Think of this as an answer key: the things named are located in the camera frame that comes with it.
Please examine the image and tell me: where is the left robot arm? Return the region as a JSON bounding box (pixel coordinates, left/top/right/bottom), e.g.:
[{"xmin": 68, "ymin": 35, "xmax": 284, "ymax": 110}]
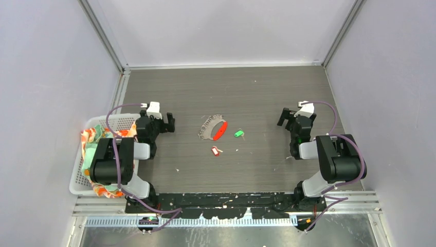
[{"xmin": 88, "ymin": 110, "xmax": 175, "ymax": 213}]

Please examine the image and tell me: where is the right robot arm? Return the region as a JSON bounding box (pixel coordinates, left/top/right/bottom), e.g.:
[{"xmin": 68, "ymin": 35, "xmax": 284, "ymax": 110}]
[{"xmin": 277, "ymin": 107, "xmax": 367, "ymax": 211}]

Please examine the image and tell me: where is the green tagged key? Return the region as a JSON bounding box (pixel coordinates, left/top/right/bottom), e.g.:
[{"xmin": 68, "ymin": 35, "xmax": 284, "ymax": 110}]
[{"xmin": 234, "ymin": 129, "xmax": 245, "ymax": 139}]

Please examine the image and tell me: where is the colourful patterned cloth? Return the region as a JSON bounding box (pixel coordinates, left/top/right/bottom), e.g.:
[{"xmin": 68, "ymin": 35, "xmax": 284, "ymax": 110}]
[{"xmin": 81, "ymin": 125, "xmax": 124, "ymax": 198}]

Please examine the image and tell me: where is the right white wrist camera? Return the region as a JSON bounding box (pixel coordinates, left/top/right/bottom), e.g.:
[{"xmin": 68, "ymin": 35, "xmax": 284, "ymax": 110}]
[{"xmin": 294, "ymin": 101, "xmax": 315, "ymax": 117}]

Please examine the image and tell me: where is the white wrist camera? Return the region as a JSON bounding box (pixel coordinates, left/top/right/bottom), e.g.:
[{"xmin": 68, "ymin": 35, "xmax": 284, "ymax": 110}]
[
  {"xmin": 140, "ymin": 101, "xmax": 162, "ymax": 119},
  {"xmin": 294, "ymin": 101, "xmax": 315, "ymax": 117}
]

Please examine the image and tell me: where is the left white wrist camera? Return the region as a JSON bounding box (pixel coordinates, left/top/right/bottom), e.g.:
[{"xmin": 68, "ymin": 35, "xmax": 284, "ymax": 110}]
[{"xmin": 140, "ymin": 101, "xmax": 162, "ymax": 119}]

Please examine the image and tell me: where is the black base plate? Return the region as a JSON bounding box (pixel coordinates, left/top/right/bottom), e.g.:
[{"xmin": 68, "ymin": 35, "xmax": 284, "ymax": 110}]
[{"xmin": 145, "ymin": 192, "xmax": 326, "ymax": 219}]

